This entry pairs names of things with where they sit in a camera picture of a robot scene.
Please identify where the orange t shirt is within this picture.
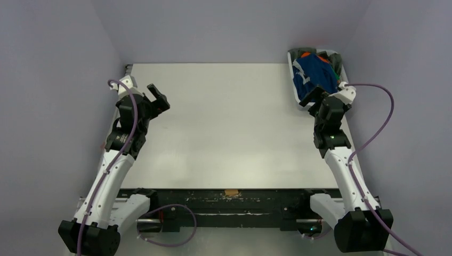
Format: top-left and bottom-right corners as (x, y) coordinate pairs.
(300, 52), (330, 64)

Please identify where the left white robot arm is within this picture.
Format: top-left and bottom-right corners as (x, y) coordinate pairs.
(58, 84), (170, 255)

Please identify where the blue t shirt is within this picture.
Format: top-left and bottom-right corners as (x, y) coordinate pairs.
(292, 56), (338, 100)

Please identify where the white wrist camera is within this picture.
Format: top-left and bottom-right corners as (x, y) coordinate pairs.
(330, 82), (357, 105)
(107, 75), (141, 99)

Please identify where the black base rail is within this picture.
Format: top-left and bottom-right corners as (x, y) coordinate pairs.
(116, 188), (343, 232)

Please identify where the white plastic basket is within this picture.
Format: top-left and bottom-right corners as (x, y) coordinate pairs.
(287, 52), (348, 111)

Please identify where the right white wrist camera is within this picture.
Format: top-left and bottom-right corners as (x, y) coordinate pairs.
(330, 82), (357, 105)

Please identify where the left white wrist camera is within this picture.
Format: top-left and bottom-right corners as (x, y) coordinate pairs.
(107, 75), (141, 99)

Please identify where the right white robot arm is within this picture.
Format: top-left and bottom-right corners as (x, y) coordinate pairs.
(299, 86), (393, 253)

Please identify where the grey t shirt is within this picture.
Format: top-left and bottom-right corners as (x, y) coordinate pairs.
(288, 47), (343, 73)

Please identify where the brown tape piece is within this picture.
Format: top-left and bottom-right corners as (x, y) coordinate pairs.
(224, 189), (240, 197)

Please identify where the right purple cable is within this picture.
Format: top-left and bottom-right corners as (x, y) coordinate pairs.
(302, 83), (417, 256)

